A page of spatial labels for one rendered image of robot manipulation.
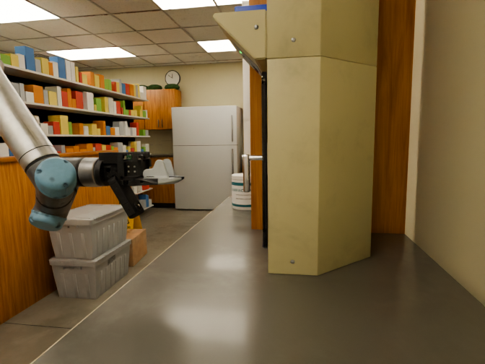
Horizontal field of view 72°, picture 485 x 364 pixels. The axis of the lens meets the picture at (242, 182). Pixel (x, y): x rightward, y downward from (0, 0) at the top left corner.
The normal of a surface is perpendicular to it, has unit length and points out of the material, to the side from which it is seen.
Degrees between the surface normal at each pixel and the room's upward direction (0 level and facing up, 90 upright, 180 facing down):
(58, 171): 59
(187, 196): 90
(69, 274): 96
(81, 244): 96
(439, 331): 0
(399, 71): 90
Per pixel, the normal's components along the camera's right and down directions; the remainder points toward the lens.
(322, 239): 0.59, 0.10
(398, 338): -0.01, -0.99
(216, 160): -0.16, 0.13
